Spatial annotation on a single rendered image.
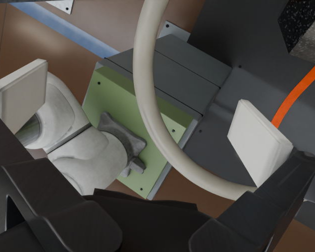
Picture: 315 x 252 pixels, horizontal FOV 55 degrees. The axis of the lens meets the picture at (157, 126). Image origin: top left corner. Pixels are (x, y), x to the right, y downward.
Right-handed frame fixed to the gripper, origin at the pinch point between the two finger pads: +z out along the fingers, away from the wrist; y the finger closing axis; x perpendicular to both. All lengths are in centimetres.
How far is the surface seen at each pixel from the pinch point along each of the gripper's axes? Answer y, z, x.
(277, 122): 82, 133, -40
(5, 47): -92, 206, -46
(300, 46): 48, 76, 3
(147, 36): 0.1, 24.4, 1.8
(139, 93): 0.6, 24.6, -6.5
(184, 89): 19, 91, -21
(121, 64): -5, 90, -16
